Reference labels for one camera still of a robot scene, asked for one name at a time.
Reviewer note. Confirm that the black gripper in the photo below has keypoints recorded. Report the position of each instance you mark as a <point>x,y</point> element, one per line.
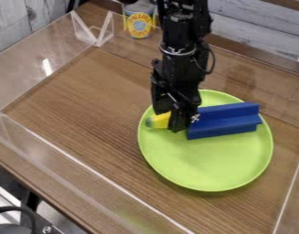
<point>175,78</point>

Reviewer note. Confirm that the yellow toy banana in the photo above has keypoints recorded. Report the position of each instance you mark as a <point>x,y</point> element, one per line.
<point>158,121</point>

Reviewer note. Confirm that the blue foam block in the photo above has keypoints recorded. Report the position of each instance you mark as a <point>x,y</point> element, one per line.
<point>225,119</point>

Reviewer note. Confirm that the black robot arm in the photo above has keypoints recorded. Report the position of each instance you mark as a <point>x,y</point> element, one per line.
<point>186,24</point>

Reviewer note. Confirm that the green round plate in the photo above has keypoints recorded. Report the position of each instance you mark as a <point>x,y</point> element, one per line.
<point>211,164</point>

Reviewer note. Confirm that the yellow labelled tin can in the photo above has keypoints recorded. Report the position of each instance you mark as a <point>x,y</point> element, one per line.
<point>139,18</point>

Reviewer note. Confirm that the black metal bracket with bolt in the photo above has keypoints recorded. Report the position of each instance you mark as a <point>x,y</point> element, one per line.
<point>43,227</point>

